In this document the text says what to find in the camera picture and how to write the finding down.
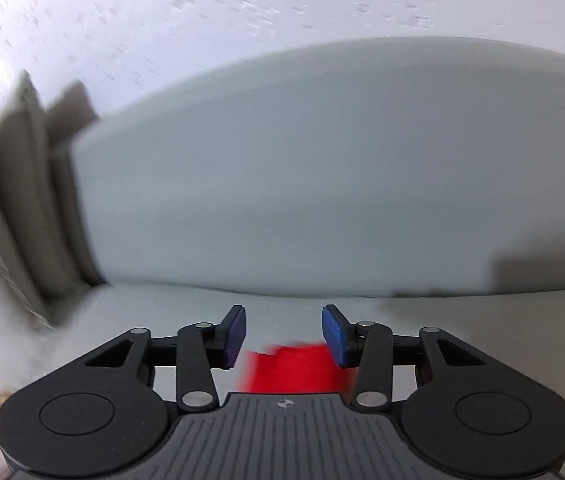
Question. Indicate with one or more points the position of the red sweater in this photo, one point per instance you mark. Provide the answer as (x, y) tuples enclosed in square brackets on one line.
[(292, 367)]

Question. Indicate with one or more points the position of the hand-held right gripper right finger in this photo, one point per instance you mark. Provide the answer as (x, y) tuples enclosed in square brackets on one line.
[(335, 335)]

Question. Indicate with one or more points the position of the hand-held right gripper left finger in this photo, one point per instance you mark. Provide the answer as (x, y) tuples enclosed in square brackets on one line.
[(232, 337)]

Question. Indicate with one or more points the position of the grey sofa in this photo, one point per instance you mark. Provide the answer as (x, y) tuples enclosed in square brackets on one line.
[(312, 185)]

